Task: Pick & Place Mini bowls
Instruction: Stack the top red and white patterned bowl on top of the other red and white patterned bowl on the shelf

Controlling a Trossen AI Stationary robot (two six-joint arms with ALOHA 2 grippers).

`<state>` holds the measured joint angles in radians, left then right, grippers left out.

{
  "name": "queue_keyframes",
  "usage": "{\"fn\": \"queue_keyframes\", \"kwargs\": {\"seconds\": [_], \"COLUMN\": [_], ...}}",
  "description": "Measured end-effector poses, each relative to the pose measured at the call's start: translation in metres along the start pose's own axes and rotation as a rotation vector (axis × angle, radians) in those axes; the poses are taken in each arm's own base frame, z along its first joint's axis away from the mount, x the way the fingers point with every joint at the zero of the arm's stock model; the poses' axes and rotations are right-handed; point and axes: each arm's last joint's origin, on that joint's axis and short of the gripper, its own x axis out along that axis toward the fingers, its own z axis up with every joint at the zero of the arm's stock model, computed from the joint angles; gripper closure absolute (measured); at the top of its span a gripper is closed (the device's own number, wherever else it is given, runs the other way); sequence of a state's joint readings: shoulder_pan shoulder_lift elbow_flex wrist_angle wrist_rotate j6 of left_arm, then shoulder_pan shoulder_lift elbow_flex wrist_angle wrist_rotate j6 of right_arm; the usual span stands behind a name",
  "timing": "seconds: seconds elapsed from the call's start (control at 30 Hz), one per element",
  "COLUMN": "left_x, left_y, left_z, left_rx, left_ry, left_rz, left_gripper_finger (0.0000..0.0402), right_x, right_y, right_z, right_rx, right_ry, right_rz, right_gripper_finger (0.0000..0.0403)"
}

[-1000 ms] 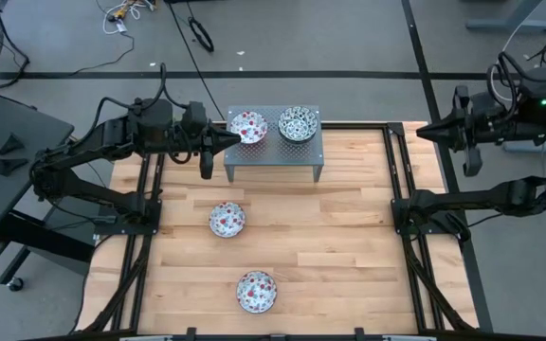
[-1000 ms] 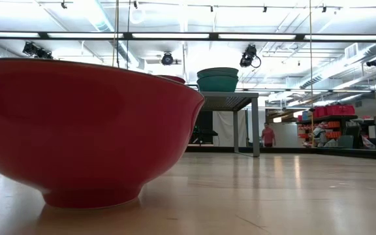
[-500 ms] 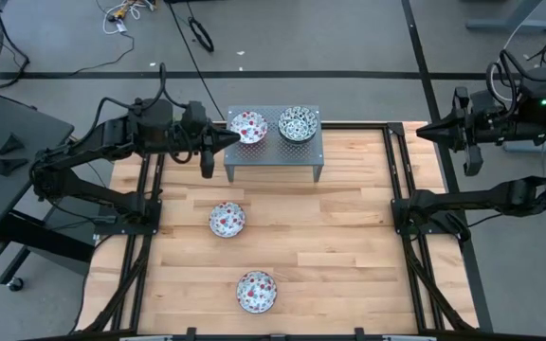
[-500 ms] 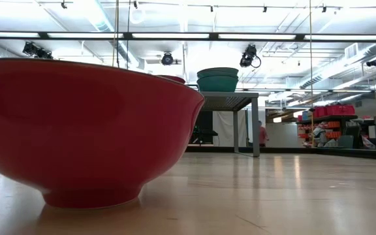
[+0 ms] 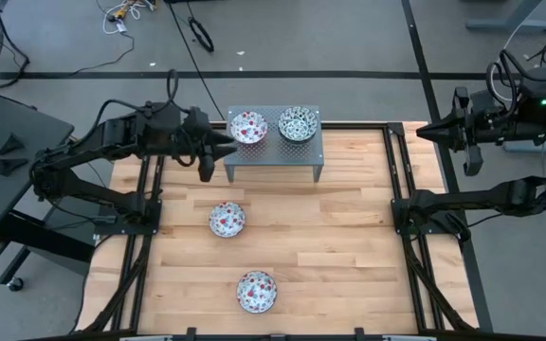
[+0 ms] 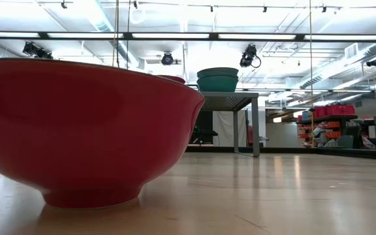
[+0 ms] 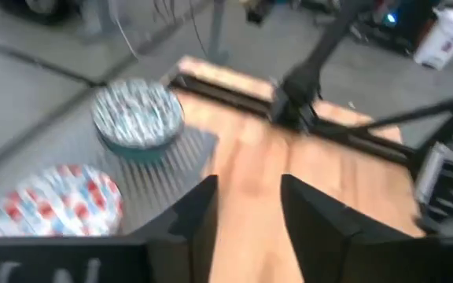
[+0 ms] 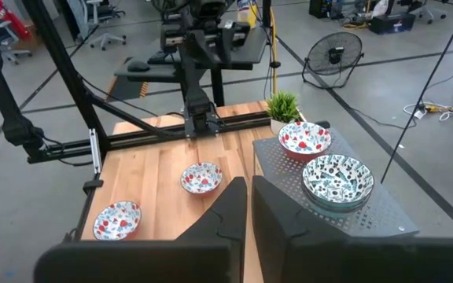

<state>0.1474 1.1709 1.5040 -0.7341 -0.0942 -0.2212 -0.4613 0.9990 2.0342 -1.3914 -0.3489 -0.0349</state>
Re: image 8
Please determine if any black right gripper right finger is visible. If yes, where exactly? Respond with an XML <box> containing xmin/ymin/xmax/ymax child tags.
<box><xmin>252</xmin><ymin>175</ymin><xmax>453</xmax><ymax>283</ymax></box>

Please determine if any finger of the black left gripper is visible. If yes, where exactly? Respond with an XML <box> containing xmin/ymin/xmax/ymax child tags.
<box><xmin>182</xmin><ymin>30</ymin><xmax>212</xmax><ymax>70</ymax></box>
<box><xmin>219</xmin><ymin>22</ymin><xmax>236</xmax><ymax>64</ymax></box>

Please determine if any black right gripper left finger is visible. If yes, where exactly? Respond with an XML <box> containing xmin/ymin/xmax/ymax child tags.
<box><xmin>33</xmin><ymin>176</ymin><xmax>248</xmax><ymax>283</ymax></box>

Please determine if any teal floral mini bowl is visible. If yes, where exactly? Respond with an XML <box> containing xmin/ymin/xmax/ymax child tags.
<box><xmin>301</xmin><ymin>153</ymin><xmax>376</xmax><ymax>206</ymax></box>
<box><xmin>304</xmin><ymin>192</ymin><xmax>372</xmax><ymax>211</ymax></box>

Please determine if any red floral mini bowl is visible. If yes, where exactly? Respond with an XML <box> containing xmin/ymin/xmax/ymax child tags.
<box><xmin>179</xmin><ymin>161</ymin><xmax>224</xmax><ymax>198</ymax></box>
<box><xmin>277</xmin><ymin>120</ymin><xmax>333</xmax><ymax>162</ymax></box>

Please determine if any large red bowl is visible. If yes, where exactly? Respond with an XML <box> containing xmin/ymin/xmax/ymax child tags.
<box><xmin>92</xmin><ymin>200</ymin><xmax>142</xmax><ymax>241</ymax></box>

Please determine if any black desk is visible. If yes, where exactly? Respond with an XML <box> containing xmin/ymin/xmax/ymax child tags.
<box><xmin>114</xmin><ymin>25</ymin><xmax>270</xmax><ymax>107</ymax></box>

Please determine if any yellow white cleaner container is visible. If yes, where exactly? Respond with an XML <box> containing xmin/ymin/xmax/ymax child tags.
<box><xmin>237</xmin><ymin>0</ymin><xmax>260</xmax><ymax>29</ymax></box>

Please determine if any black computer mouse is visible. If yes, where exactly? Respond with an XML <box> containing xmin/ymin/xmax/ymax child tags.
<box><xmin>127</xmin><ymin>61</ymin><xmax>151</xmax><ymax>73</ymax></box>

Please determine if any black mat yellow edge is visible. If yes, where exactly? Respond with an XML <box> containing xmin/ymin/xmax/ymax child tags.
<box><xmin>106</xmin><ymin>58</ymin><xmax>149</xmax><ymax>101</ymax></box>

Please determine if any small potted green plant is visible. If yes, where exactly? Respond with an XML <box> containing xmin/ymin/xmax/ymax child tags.
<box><xmin>264</xmin><ymin>90</ymin><xmax>303</xmax><ymax>134</ymax></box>

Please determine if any white office chair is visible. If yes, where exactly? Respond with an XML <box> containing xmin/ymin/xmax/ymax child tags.
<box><xmin>86</xmin><ymin>0</ymin><xmax>127</xmax><ymax>52</ymax></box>

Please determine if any grey perforated metal shelf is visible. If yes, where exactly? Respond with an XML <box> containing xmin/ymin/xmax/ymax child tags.
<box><xmin>252</xmin><ymin>125</ymin><xmax>420</xmax><ymax>239</ymax></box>

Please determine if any black floor fan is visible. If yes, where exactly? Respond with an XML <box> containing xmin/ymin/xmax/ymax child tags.
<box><xmin>301</xmin><ymin>31</ymin><xmax>365</xmax><ymax>90</ymax></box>

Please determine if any black equipment box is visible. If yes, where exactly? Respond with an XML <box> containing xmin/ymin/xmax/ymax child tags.
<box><xmin>370</xmin><ymin>11</ymin><xmax>416</xmax><ymax>35</ymax></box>

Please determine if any red jacket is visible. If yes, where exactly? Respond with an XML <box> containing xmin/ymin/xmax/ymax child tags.
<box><xmin>0</xmin><ymin>0</ymin><xmax>31</xmax><ymax>40</ymax></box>

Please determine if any grey office chair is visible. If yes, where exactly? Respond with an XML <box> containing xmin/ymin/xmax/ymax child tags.
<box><xmin>0</xmin><ymin>21</ymin><xmax>33</xmax><ymax>66</ymax></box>

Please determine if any yellow cable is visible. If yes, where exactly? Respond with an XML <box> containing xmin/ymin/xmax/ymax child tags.
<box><xmin>267</xmin><ymin>7</ymin><xmax>281</xmax><ymax>99</ymax></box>

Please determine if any black aluminium rig frame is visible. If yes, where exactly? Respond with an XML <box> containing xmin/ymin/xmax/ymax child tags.
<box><xmin>21</xmin><ymin>0</ymin><xmax>332</xmax><ymax>243</ymax></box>

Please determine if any white tangled cable bundle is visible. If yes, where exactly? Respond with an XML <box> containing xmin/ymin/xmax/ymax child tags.
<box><xmin>402</xmin><ymin>100</ymin><xmax>453</xmax><ymax>127</ymax></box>

